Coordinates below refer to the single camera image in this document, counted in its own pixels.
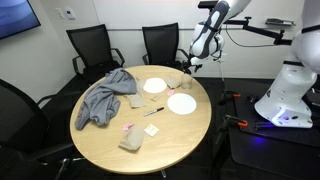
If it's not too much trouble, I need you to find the large folded beige napkin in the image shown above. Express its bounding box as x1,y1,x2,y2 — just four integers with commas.
118,124,146,152

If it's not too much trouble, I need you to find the small white round plate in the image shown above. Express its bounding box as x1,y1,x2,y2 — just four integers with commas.
143,77,168,94

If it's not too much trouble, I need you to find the white power cable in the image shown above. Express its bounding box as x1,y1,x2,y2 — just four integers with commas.
218,61,225,83

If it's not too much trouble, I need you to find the white wall thermostat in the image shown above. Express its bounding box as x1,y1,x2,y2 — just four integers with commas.
64,6,76,21

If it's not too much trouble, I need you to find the wall mounted display screen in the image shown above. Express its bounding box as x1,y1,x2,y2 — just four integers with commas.
0,0,42,40

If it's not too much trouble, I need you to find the grey sweatshirt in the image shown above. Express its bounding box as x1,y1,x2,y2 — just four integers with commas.
74,67,138,131

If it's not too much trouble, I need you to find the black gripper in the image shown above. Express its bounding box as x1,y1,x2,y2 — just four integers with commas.
181,58,204,76

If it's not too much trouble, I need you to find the black marker pen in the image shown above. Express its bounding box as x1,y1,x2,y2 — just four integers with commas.
143,106,165,117

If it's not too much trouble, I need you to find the black overhead camera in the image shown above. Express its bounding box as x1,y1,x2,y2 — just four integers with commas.
197,0,219,10

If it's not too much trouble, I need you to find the black orange bar clamp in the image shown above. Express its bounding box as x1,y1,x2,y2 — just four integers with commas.
218,89,242,106
214,114,249,144

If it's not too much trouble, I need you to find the black mesh office chair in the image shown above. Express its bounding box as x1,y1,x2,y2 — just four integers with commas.
65,23,126,84
141,22,193,74
0,78,84,180

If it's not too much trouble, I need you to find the small tan paper packet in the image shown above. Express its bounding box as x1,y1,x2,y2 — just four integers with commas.
149,94,162,103

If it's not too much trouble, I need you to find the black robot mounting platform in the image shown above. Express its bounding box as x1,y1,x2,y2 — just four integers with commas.
233,94,320,148

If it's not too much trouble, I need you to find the pale yellow paper packet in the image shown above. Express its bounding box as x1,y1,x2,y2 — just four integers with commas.
144,123,160,138

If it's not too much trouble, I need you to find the white light switch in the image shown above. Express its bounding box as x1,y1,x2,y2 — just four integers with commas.
54,7,65,20

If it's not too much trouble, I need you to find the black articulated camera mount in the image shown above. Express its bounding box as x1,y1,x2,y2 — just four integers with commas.
223,16,293,46

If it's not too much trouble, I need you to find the large white round plate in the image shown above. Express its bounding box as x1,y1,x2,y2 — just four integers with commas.
166,92,198,116

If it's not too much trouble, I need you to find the black camera cable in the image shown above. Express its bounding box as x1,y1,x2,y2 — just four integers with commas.
224,23,278,48

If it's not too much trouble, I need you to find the small crumpled beige napkin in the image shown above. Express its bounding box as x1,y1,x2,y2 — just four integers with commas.
165,75,183,90

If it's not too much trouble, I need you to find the grey whiteboard marker tray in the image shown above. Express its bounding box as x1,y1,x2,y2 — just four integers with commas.
265,17,296,28

